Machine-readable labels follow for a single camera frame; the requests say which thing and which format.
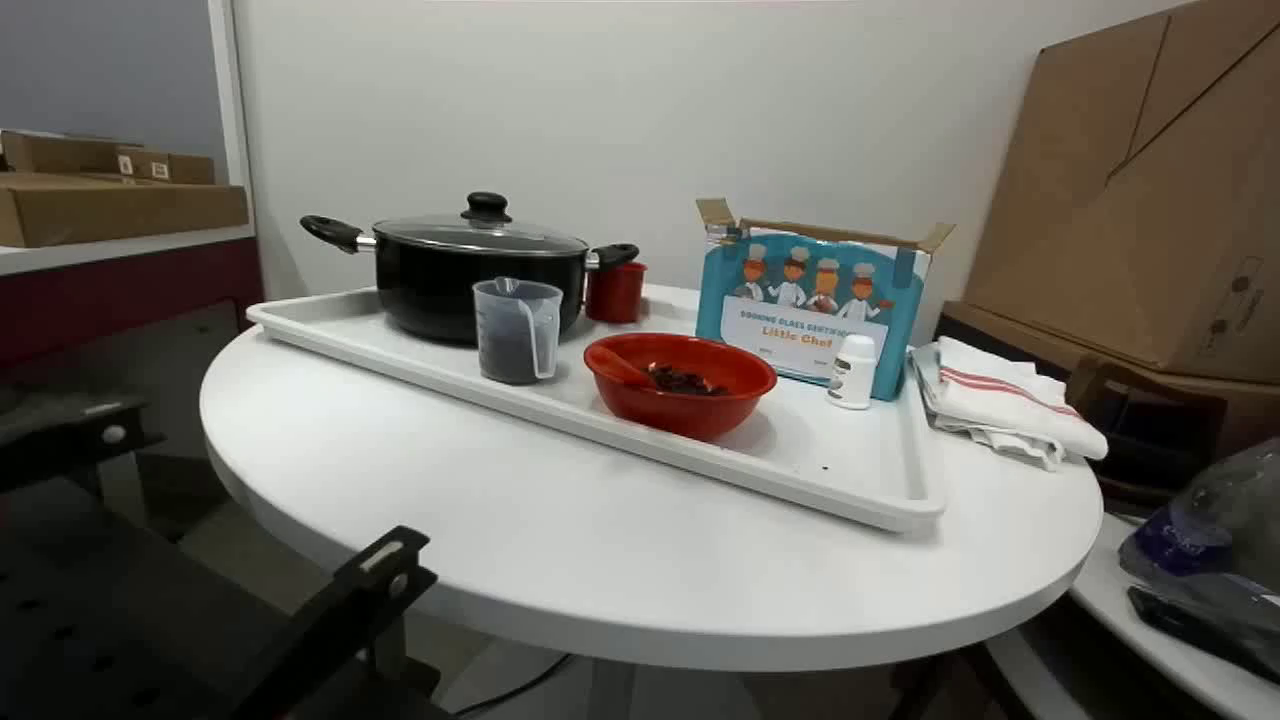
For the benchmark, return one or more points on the red plastic spoon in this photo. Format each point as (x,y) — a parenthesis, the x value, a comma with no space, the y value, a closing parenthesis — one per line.
(617,364)

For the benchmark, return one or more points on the red plastic bowl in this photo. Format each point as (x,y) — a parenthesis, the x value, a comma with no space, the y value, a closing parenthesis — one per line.
(692,411)

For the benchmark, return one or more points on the clear plastic measuring jar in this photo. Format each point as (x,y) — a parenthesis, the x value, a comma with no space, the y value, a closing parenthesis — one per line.
(515,305)

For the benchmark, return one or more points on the dark brown beans heap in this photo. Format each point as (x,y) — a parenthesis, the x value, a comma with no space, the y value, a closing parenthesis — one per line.
(687,382)

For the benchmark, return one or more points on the small red cup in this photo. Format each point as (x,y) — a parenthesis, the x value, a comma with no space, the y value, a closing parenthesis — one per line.
(617,293)

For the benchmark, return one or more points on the blue toy chef box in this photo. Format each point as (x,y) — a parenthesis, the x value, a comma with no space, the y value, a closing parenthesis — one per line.
(802,314)

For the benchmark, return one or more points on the white plastic tray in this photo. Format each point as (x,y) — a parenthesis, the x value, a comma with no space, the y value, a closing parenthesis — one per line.
(826,455)

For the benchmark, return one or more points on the small white bottle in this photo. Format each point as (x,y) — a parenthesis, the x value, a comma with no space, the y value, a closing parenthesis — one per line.
(849,375)

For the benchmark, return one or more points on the glass pot lid black knob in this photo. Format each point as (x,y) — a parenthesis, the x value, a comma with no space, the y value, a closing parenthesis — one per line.
(485,204)

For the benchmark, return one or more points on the black cooking pot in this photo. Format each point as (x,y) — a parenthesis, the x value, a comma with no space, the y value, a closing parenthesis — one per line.
(426,286)

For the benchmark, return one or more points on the white towel red stripes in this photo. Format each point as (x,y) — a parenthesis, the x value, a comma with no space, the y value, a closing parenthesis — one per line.
(1000,405)

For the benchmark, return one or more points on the large upright cardboard box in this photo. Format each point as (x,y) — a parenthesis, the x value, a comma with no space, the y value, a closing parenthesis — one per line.
(1147,225)

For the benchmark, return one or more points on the white counter red front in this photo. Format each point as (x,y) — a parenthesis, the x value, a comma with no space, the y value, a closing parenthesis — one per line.
(123,303)

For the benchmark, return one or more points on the long flat cardboard box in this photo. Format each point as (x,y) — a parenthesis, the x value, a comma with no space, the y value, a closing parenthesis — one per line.
(123,214)

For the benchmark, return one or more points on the grey plastic bag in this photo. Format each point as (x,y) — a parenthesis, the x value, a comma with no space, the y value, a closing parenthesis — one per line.
(1227,535)

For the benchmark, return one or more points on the small labelled cardboard box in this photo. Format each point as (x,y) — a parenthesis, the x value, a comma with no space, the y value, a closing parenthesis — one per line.
(67,153)

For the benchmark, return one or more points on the black work table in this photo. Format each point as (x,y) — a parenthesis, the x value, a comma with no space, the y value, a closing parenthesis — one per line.
(82,625)

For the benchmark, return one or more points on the black metal bracket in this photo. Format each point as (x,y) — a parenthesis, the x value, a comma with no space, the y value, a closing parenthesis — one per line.
(361,587)
(67,434)

